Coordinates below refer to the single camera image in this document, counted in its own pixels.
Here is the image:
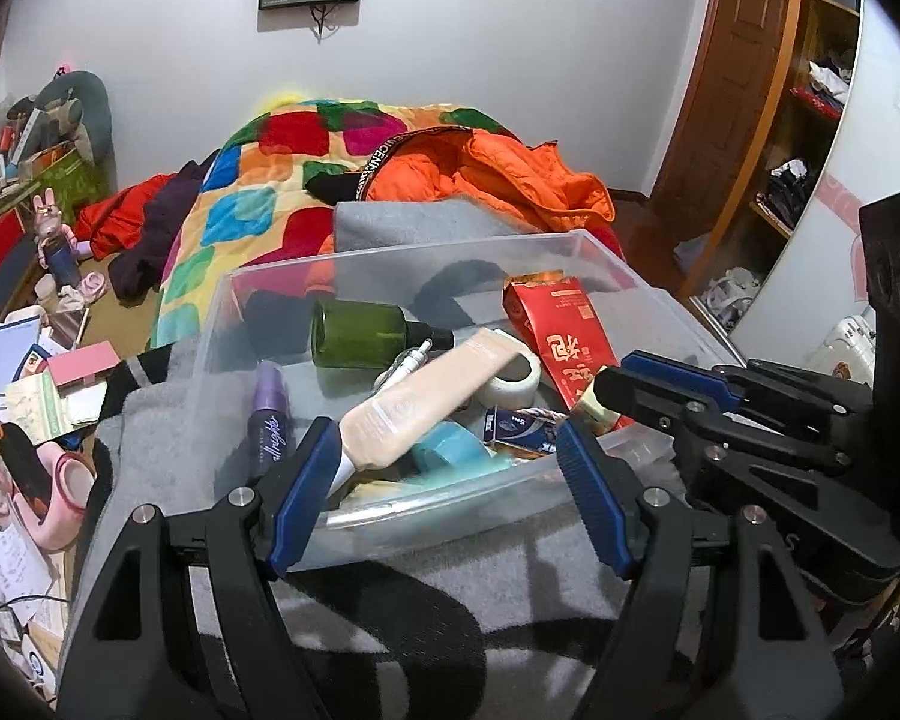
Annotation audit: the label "white pen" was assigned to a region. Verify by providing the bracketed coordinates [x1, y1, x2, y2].
[375, 340, 434, 392]

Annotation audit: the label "clear plastic storage box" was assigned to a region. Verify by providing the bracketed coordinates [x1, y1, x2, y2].
[190, 231, 736, 575]

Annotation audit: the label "pair of white sandals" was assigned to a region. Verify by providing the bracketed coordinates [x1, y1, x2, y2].
[701, 266, 760, 317]

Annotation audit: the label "red garment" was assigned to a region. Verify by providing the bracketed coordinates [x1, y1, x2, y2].
[75, 174, 182, 260]

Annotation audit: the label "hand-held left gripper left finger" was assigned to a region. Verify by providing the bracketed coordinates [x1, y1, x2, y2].
[56, 416, 344, 720]

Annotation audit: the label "colourful patchwork quilt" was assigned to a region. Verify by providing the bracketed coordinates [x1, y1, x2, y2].
[154, 96, 526, 350]

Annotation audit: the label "white panel with pink print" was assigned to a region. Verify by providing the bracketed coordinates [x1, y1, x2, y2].
[727, 7, 900, 361]

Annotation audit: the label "brown wooden door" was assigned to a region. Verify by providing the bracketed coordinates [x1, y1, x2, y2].
[649, 0, 794, 230]

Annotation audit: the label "red packet with gold print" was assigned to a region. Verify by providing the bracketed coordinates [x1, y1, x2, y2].
[502, 277, 623, 411]

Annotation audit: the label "green plastic bottle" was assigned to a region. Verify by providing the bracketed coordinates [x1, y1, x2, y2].
[311, 298, 457, 368]

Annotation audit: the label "small blue box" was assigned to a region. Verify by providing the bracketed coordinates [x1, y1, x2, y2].
[484, 405, 565, 458]

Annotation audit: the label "dark purple garment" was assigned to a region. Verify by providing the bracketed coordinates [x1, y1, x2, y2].
[109, 157, 220, 306]

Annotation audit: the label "wooden open shelf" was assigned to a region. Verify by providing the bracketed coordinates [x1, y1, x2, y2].
[750, 0, 863, 241]

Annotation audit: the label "white tape roll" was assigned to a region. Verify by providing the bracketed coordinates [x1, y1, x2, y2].
[480, 349, 542, 404]

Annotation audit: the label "white handwritten paper sheets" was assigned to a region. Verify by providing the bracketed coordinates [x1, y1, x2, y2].
[0, 525, 57, 616]

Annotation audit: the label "pink rabbit toy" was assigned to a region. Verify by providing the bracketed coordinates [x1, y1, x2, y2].
[34, 187, 83, 290]

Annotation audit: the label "green paper booklet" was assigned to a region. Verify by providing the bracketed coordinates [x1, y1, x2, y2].
[4, 371, 107, 445]

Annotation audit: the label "pale blue book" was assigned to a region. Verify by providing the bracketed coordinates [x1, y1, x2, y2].
[0, 319, 42, 404]

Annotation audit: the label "white rounded object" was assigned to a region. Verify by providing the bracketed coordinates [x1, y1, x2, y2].
[806, 315, 880, 389]

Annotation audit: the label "orange puffer jacket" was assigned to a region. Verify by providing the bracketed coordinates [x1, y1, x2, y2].
[304, 127, 616, 295]

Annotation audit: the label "purple spray bottle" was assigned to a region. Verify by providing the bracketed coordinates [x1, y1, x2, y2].
[249, 361, 295, 478]

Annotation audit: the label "grey-green plush cushion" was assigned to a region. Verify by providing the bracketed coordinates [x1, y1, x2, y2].
[34, 71, 113, 166]

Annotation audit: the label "teal tape roll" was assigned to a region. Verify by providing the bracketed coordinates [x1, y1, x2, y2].
[409, 422, 496, 476]

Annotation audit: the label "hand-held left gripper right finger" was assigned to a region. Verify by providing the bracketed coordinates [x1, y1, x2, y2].
[555, 420, 845, 720]

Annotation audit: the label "beige cream tube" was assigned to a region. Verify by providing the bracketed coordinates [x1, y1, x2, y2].
[328, 328, 542, 500]

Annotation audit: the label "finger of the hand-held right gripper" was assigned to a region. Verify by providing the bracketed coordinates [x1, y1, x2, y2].
[594, 366, 850, 470]
[621, 351, 871, 415]

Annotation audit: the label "pink flat box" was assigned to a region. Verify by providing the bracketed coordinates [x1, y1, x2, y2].
[45, 341, 121, 391]

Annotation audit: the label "green cardboard box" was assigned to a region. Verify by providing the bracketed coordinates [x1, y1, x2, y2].
[34, 139, 111, 215]

